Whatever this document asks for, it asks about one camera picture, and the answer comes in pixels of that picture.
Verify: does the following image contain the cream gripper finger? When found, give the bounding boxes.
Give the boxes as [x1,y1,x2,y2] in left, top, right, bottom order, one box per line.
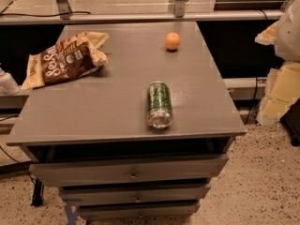
[256,62,300,126]
[254,22,278,45]

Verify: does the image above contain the brown chip bag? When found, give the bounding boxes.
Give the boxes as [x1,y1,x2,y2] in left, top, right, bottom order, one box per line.
[22,32,109,89]

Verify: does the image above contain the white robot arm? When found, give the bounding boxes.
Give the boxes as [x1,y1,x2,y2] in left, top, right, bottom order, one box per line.
[255,0,300,126]

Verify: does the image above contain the orange fruit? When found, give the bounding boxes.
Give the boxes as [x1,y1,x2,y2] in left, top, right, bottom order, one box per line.
[165,32,180,51]

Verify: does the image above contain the top grey drawer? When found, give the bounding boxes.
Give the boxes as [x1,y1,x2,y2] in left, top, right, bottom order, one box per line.
[30,154,228,187]

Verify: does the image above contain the grey drawer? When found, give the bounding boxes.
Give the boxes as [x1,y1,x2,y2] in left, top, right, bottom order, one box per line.
[59,182,211,206]
[78,201,200,219]
[30,154,228,187]

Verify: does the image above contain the green soda can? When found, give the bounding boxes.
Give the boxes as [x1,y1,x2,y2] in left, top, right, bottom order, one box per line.
[147,82,173,129]

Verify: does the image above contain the grey drawer cabinet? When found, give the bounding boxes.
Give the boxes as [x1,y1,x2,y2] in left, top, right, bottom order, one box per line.
[6,22,247,221]

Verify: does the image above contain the bottom grey drawer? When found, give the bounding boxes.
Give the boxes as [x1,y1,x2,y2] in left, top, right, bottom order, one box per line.
[78,201,200,219]

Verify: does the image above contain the middle grey drawer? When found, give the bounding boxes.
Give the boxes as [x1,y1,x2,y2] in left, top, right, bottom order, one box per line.
[59,182,211,206]

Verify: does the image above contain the white pipe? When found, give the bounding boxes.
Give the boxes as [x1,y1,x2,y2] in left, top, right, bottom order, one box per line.
[0,68,20,95]

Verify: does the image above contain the black table leg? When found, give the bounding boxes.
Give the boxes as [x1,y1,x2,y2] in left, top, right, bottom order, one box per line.
[31,179,44,207]

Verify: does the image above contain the metal frame rail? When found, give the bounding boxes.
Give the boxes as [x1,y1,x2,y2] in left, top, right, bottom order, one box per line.
[0,0,292,25]

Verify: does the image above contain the black cable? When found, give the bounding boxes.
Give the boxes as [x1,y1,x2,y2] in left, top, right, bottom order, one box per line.
[0,10,92,18]

